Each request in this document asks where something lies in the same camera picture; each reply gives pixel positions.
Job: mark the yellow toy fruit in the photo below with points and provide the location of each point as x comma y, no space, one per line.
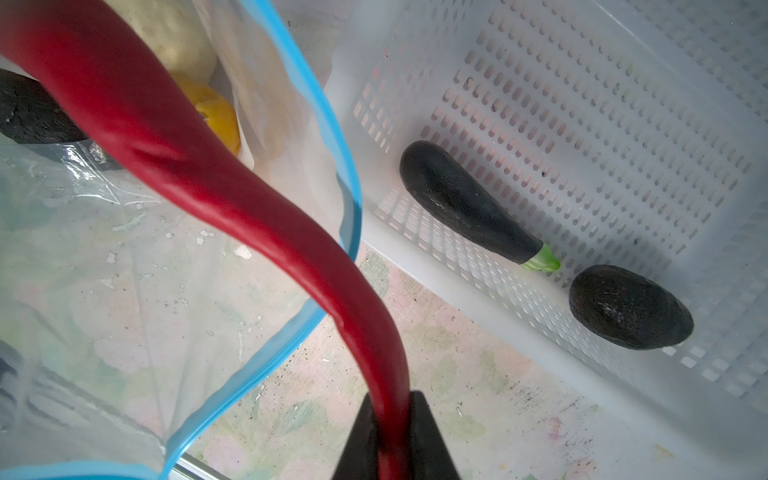
217,112

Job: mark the cream toy food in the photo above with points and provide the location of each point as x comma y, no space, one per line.
174,32

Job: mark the black toy eggplant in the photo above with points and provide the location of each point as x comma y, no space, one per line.
456,199

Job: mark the red toy chili pepper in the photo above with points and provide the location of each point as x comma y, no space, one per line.
115,89

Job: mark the clear zip top bag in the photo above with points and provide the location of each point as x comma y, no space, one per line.
128,326

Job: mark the black toy avocado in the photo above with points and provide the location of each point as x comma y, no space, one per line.
627,309

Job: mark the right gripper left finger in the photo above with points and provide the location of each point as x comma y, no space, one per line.
359,458

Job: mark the white plastic mesh basket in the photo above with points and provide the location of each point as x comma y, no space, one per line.
631,133

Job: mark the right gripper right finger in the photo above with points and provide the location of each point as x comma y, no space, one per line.
429,456

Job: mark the dark brown toy food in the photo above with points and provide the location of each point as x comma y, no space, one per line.
30,115

